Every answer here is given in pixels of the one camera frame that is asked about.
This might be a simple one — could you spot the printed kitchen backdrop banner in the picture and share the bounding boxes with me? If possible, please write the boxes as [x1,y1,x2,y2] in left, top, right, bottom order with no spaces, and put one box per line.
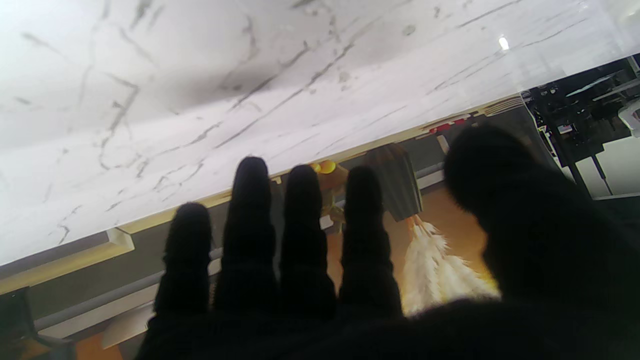
[0,97,561,360]

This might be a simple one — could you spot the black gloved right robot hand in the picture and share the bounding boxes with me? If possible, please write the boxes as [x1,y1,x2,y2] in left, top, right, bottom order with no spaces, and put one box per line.
[136,124,640,360]

